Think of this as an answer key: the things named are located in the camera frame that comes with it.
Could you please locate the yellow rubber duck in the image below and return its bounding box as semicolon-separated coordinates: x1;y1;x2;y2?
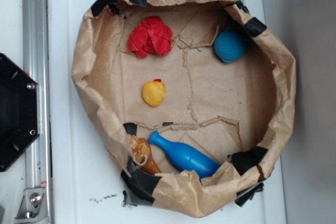
142;79;166;107

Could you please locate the blue plastic bottle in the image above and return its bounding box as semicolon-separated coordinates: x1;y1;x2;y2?
148;131;221;178

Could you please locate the tan spiral seashell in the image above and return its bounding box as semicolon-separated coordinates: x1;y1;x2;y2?
128;134;161;175

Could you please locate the brown paper bag bin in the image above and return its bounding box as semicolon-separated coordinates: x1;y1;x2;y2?
71;0;296;218

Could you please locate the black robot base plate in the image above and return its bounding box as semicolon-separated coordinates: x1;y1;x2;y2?
1;54;39;172

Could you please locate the red crumpled paper ball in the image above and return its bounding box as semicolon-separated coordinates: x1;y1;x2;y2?
127;16;173;58

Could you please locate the metal corner bracket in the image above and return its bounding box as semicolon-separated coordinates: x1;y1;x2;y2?
14;187;49;223

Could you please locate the blue foam ball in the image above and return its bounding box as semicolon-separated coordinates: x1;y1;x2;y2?
213;29;247;63

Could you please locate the aluminium extrusion rail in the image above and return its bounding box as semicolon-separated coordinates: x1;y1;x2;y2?
23;0;55;223

